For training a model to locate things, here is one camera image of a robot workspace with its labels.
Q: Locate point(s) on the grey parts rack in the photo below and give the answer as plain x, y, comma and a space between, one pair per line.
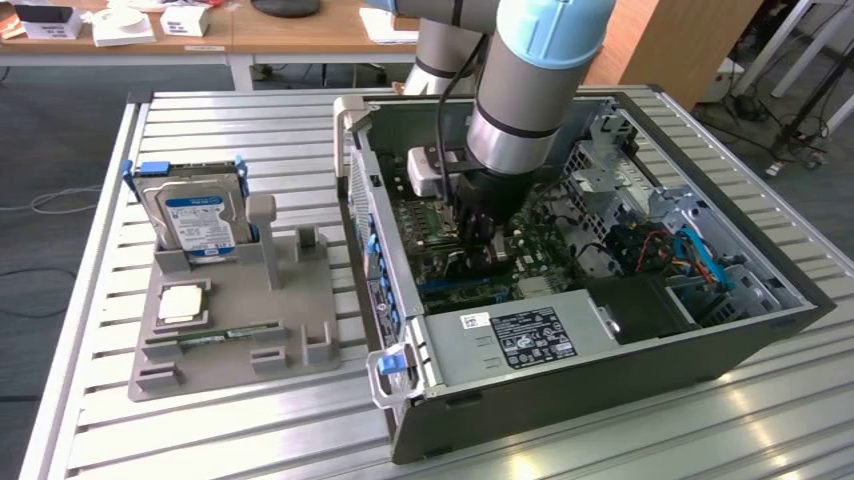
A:
233, 300

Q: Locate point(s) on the white round-topped box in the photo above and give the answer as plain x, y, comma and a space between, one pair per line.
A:
123, 30

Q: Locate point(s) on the stack of white papers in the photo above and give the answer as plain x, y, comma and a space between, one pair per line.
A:
389, 32

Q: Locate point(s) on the wooden cabinet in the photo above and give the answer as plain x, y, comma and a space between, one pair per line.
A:
667, 50

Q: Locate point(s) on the CPU socket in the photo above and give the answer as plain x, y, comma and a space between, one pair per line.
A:
440, 225

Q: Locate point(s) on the green RAM stick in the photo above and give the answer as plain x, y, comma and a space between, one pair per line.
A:
213, 336

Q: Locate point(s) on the dark round object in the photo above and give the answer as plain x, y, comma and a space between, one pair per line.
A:
287, 7

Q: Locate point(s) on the black wheeled stand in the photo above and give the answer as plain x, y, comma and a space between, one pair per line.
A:
796, 125

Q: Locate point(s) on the green motherboard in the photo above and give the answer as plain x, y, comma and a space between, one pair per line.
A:
540, 250

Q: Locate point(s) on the hard disk in blue caddy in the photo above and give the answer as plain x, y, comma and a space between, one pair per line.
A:
193, 220

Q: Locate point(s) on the grey power supply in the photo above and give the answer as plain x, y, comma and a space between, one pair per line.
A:
467, 345

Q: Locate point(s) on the black open PC case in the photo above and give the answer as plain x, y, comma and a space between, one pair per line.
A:
567, 400

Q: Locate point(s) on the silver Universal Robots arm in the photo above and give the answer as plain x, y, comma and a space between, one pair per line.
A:
527, 75

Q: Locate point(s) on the white box with black top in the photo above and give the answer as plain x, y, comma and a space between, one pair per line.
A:
49, 25

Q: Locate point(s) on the white labelled box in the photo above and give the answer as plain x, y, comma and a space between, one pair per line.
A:
185, 22

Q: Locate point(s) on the silver chipset heatsink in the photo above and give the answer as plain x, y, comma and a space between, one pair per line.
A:
536, 287

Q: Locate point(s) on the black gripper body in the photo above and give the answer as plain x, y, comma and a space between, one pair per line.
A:
494, 200

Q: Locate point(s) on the white box on cabinet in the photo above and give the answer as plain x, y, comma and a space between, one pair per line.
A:
727, 80

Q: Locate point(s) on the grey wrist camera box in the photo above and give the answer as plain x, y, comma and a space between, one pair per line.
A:
423, 172

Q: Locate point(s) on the blue case latch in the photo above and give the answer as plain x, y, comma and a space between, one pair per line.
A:
388, 363

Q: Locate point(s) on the red book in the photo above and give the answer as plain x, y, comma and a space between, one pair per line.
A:
9, 27

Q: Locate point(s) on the metal disk bay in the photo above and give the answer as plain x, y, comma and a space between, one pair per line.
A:
600, 175

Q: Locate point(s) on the white table frame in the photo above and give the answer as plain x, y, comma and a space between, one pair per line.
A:
780, 90

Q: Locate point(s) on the wooden desk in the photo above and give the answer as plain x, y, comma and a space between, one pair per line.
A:
300, 35
180, 44

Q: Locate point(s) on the silver CPU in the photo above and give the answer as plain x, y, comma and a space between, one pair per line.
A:
180, 305

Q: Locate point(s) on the black fan shroud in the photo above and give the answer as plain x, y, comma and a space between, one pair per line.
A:
640, 310

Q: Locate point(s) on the graphics card with metal bracket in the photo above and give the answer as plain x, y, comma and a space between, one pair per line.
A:
456, 267

